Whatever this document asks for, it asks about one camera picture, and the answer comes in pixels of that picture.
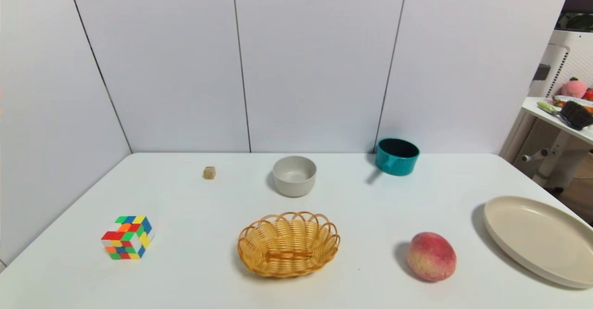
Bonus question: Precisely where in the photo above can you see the pink plush peach toy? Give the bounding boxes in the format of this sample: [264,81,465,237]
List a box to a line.
[561,77,588,100]

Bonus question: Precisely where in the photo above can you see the yellow wicker basket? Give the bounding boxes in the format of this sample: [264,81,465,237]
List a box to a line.
[237,211,341,279]

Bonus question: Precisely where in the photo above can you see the pink-yellow peach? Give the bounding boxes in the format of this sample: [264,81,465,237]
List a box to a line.
[407,232,457,283]

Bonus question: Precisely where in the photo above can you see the grey-white bowl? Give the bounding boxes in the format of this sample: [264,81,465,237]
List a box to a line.
[272,156,317,198]

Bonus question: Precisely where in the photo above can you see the white perforated cabinet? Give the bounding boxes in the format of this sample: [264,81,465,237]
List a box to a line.
[499,30,593,163]

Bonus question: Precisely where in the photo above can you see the multicoloured Rubik's cube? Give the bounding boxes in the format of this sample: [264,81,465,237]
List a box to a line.
[101,215,153,260]

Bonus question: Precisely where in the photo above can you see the white side table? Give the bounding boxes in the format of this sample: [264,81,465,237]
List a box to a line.
[521,97,593,190]

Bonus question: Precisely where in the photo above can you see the teal pot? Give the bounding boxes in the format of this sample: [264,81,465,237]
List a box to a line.
[375,138,420,177]

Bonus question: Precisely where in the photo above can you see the cream round plate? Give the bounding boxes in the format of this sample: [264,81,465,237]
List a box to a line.
[483,195,593,290]

